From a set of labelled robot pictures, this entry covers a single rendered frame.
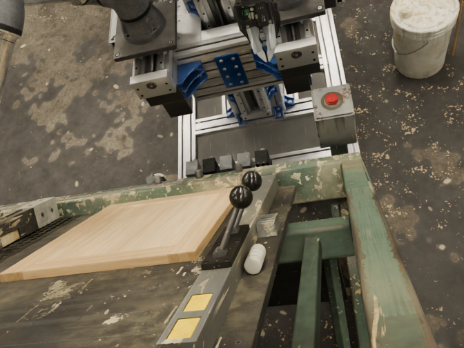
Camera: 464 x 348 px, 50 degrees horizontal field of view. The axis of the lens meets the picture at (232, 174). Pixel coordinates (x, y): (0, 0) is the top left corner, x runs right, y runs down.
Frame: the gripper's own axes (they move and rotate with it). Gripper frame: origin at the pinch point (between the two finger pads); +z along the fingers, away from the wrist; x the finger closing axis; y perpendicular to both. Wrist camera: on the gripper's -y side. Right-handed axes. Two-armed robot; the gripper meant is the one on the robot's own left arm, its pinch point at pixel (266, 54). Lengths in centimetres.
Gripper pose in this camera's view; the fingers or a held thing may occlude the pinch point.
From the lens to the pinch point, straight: 114.9
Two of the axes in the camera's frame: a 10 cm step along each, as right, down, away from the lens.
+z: 2.4, 8.1, 5.3
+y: -1.0, 5.6, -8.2
